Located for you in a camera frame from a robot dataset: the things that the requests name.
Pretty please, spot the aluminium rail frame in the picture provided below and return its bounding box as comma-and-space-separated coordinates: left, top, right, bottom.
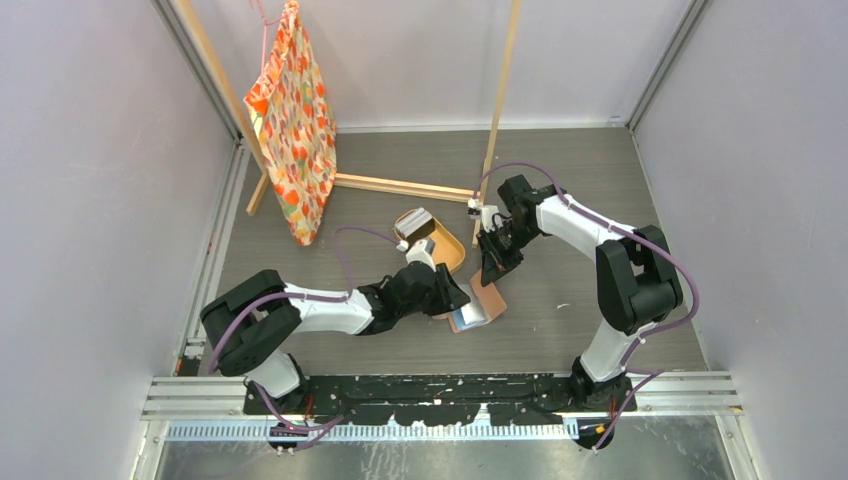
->
142, 372, 743, 442

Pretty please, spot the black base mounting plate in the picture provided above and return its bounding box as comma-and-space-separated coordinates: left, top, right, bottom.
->
243, 373, 632, 427

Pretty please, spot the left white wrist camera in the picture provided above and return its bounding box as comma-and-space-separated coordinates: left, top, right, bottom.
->
396, 237, 436, 271

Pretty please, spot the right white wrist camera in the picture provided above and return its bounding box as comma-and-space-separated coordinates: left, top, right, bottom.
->
467, 197, 501, 232

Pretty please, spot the orange floral fabric bag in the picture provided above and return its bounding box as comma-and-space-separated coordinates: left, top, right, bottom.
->
244, 1, 337, 246

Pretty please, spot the brown leather card holder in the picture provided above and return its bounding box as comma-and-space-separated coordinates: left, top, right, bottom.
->
434, 270, 507, 333

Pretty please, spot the wooden clothes rack frame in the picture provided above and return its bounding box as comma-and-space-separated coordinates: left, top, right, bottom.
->
171, 0, 522, 216

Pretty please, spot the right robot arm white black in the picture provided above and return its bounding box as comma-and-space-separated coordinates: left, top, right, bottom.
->
467, 175, 683, 411

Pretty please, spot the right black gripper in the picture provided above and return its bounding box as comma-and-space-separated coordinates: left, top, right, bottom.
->
476, 220, 539, 287

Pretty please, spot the pink clothes hanger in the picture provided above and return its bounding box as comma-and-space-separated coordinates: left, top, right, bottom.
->
249, 0, 285, 69

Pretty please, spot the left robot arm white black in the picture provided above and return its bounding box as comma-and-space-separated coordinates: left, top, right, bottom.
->
200, 261, 471, 414

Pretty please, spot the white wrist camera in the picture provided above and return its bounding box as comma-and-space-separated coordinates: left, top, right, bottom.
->
467, 197, 501, 232
396, 237, 436, 271

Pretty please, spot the stack of credit cards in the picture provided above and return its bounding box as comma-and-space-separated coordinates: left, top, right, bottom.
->
394, 207, 433, 239

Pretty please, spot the orange oval tray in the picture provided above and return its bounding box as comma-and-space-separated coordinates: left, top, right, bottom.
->
393, 212, 466, 273

